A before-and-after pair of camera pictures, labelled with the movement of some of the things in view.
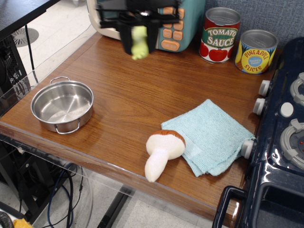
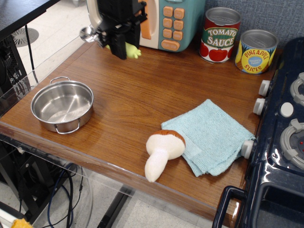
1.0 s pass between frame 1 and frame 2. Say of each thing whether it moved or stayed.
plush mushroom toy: stayed
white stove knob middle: stayed
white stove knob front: stayed
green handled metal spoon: moved
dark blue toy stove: stayed
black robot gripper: moved
